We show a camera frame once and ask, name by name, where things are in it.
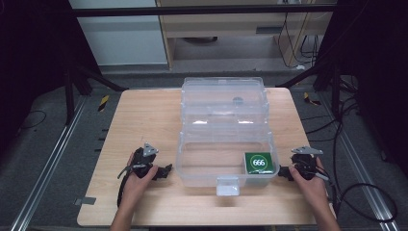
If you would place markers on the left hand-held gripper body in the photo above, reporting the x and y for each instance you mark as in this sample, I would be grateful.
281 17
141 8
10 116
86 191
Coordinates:
141 160

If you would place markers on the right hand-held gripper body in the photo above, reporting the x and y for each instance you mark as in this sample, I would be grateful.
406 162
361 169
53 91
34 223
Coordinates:
306 163

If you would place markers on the green 666 card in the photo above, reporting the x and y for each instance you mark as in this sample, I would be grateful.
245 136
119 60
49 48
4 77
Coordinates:
259 162

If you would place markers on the clear plastic storage box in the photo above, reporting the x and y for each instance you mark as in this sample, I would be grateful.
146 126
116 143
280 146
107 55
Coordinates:
224 128

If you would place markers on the person's left hand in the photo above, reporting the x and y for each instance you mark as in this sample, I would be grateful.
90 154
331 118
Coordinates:
136 186

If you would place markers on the person's right hand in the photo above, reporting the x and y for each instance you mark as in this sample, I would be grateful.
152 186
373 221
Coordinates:
309 189

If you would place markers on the yellow black striped tape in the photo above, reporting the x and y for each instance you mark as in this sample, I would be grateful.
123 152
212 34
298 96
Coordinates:
310 99
103 103

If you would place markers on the grey tape piece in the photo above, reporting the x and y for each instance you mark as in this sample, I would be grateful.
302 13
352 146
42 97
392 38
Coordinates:
85 201

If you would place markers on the black metal stand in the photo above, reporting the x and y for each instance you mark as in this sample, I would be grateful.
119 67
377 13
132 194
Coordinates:
324 80
80 86

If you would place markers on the black curtain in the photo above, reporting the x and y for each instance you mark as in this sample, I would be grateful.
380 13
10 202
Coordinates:
35 64
375 80

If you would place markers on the white cabinet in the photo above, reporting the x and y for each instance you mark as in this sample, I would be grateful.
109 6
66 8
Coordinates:
122 35

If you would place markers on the wooden shelf unit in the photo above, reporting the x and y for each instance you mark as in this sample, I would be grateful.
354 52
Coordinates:
224 32

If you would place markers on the black horizontal bar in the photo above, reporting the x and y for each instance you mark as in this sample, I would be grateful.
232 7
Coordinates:
192 11

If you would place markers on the aluminium floor rail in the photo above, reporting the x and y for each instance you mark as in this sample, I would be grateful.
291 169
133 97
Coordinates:
48 166
362 166

